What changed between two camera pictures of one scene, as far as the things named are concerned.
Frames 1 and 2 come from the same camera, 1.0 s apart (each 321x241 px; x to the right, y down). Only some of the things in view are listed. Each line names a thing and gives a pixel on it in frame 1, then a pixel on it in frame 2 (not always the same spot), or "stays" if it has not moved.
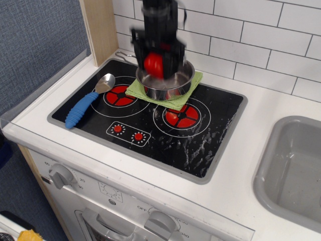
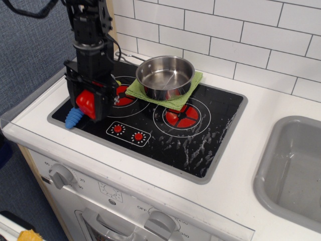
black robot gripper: [160, 32] -> [95, 67]
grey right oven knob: [160, 224] stays
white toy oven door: [95, 225] stays
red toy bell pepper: [154, 65] -> [86, 101]
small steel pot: [163, 89] stays
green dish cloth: [136, 90] stays
